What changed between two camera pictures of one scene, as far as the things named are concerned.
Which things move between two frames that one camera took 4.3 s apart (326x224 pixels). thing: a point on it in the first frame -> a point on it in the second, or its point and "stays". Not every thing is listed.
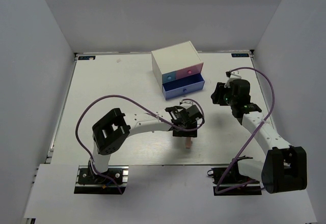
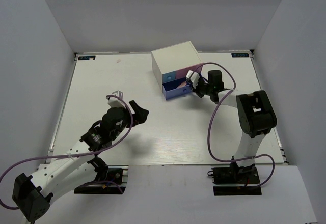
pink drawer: [189, 71] stays
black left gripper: [192, 134] -> [140, 115]
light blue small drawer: [168, 77] stays
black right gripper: [217, 96] -> [200, 80]
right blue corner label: [240, 55] stays
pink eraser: [188, 142] -> [183, 84]
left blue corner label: [86, 57] stays
